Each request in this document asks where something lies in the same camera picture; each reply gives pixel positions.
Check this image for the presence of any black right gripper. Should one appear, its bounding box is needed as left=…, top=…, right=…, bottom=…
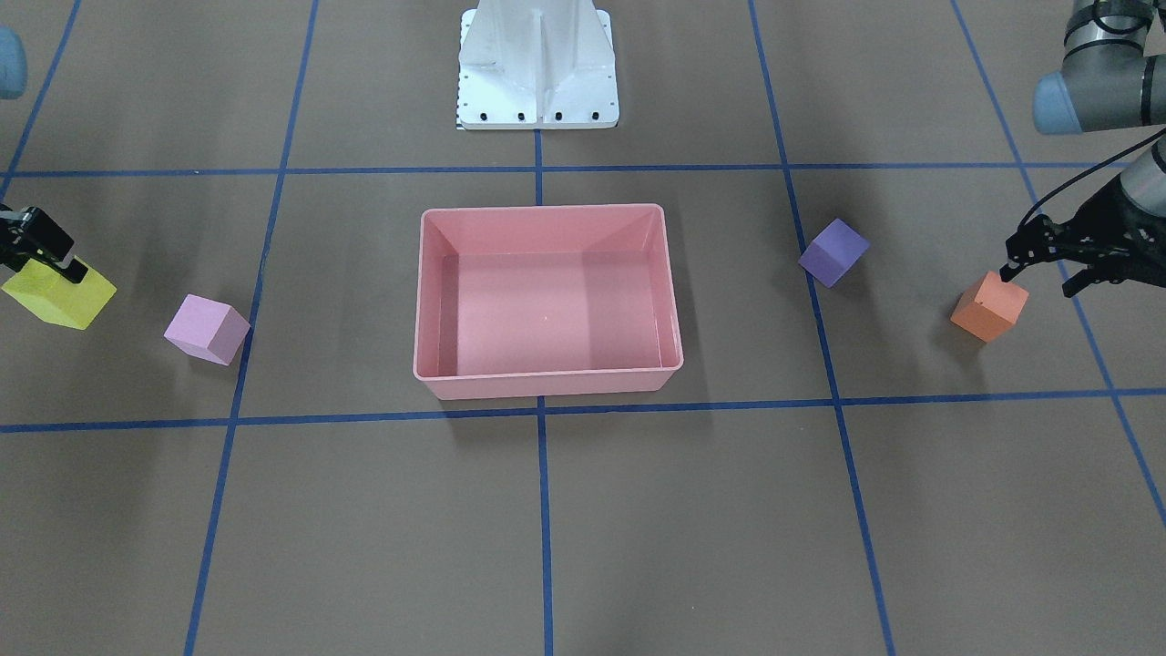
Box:
left=1, top=205, right=90, bottom=283

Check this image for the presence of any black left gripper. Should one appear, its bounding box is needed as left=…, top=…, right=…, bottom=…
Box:
left=998, top=176, right=1165, bottom=298

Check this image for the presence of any yellow foam block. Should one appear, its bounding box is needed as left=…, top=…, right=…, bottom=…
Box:
left=3, top=259, right=117, bottom=331

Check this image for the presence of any orange foam block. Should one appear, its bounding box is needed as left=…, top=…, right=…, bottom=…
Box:
left=949, top=271, right=1030, bottom=343

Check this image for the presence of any pink foam block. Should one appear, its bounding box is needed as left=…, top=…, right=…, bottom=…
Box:
left=164, top=294, right=251, bottom=366

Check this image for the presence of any purple foam block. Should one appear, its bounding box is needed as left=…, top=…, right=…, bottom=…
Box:
left=798, top=219, right=870, bottom=288

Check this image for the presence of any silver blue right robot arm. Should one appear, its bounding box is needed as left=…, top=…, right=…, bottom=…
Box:
left=1, top=26, right=90, bottom=285

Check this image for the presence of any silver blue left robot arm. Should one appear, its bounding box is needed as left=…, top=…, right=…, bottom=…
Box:
left=999, top=1, right=1165, bottom=298

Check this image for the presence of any pink plastic bin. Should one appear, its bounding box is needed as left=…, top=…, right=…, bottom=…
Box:
left=413, top=203, right=686, bottom=400

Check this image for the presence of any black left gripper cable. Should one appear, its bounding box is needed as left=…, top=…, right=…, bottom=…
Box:
left=1016, top=128, right=1166, bottom=240

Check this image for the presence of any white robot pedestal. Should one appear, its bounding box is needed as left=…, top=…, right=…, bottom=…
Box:
left=455, top=1, right=620, bottom=131

